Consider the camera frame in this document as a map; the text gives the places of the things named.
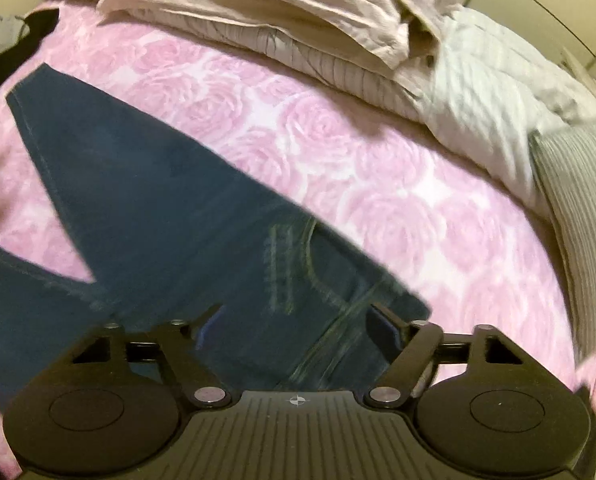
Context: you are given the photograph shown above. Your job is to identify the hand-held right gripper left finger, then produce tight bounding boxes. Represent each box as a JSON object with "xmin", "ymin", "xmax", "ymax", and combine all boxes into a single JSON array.
[{"xmin": 65, "ymin": 304, "xmax": 231, "ymax": 408}]

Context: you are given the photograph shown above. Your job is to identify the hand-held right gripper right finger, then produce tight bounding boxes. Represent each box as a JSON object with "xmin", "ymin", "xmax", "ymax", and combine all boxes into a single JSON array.
[{"xmin": 363, "ymin": 302, "xmax": 526, "ymax": 408}]

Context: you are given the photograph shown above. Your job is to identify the dark blue jeans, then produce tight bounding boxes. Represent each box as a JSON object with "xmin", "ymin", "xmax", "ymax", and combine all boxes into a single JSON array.
[{"xmin": 0, "ymin": 62, "xmax": 433, "ymax": 411}]

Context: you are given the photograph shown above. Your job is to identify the grey sweatshirt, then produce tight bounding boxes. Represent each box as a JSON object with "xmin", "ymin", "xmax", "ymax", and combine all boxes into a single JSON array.
[{"xmin": 0, "ymin": 14, "xmax": 29, "ymax": 58}]

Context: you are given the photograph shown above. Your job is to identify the pink floral blanket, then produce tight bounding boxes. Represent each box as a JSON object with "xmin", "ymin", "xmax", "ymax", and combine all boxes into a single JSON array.
[{"xmin": 0, "ymin": 2, "xmax": 596, "ymax": 461}]

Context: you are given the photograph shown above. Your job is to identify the grey woven pillow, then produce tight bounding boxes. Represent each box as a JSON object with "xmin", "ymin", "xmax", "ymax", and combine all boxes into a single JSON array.
[{"xmin": 530, "ymin": 122, "xmax": 596, "ymax": 361}]

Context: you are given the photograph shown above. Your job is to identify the striped pillow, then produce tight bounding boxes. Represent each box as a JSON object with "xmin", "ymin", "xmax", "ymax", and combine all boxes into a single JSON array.
[{"xmin": 178, "ymin": 17, "xmax": 429, "ymax": 121}]

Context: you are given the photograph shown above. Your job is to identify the white striped duvet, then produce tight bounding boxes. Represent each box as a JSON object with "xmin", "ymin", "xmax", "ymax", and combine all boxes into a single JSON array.
[{"xmin": 413, "ymin": 5, "xmax": 596, "ymax": 211}]

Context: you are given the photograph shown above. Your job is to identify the black printed garment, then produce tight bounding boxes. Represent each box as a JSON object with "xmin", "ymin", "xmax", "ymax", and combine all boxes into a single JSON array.
[{"xmin": 23, "ymin": 10, "xmax": 61, "ymax": 51}]

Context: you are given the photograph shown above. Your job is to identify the cream wardrobe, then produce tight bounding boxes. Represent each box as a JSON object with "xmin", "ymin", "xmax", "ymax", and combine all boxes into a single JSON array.
[{"xmin": 458, "ymin": 0, "xmax": 596, "ymax": 61}]

